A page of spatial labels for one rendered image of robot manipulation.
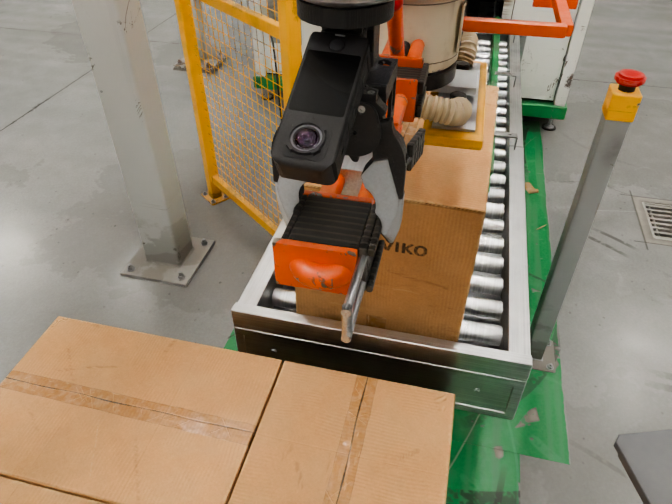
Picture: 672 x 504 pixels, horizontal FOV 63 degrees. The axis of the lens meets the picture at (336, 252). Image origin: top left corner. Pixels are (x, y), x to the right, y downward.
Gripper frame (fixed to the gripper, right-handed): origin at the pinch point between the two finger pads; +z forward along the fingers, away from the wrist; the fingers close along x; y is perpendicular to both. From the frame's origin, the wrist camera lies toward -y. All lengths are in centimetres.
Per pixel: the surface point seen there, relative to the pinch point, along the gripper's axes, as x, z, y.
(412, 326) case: -6, 65, 50
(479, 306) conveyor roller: -22, 71, 66
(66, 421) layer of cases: 61, 71, 11
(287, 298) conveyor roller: 27, 71, 57
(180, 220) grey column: 96, 105, 123
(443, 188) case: -8, 30, 56
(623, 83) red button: -46, 22, 100
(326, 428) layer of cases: 8, 71, 23
